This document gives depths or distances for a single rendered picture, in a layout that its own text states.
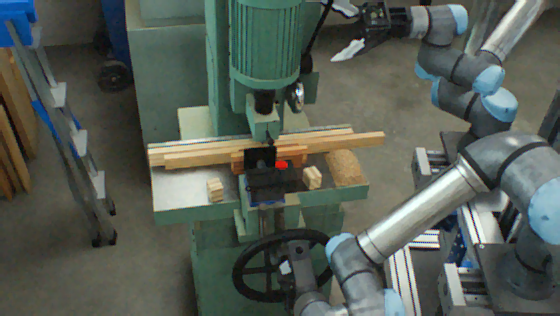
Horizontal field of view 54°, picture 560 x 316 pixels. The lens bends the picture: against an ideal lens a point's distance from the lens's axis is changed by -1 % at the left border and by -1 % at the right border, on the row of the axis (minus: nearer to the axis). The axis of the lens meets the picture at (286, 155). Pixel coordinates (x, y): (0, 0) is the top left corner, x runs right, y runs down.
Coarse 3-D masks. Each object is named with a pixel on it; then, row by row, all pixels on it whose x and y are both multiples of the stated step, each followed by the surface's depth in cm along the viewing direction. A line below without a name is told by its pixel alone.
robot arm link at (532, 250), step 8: (528, 232) 134; (520, 240) 139; (528, 240) 135; (536, 240) 132; (520, 248) 138; (528, 248) 135; (536, 248) 132; (544, 248) 130; (520, 256) 139; (528, 256) 136; (536, 256) 133; (544, 256) 130; (528, 264) 137; (536, 264) 136; (544, 264) 131
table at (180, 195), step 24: (192, 168) 159; (216, 168) 159; (168, 192) 151; (192, 192) 152; (312, 192) 155; (336, 192) 157; (360, 192) 160; (168, 216) 148; (192, 216) 150; (216, 216) 152; (240, 216) 150; (240, 240) 147
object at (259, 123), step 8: (248, 96) 158; (248, 104) 156; (248, 112) 157; (256, 112) 152; (272, 112) 153; (248, 120) 160; (256, 120) 150; (264, 120) 150; (272, 120) 150; (256, 128) 150; (264, 128) 151; (272, 128) 151; (256, 136) 152; (264, 136) 153; (272, 136) 153
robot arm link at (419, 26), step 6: (420, 6) 134; (414, 12) 132; (420, 12) 132; (426, 12) 132; (414, 18) 131; (420, 18) 132; (426, 18) 132; (414, 24) 132; (420, 24) 132; (426, 24) 132; (414, 30) 132; (420, 30) 133; (426, 30) 133; (408, 36) 134; (414, 36) 134; (420, 36) 134
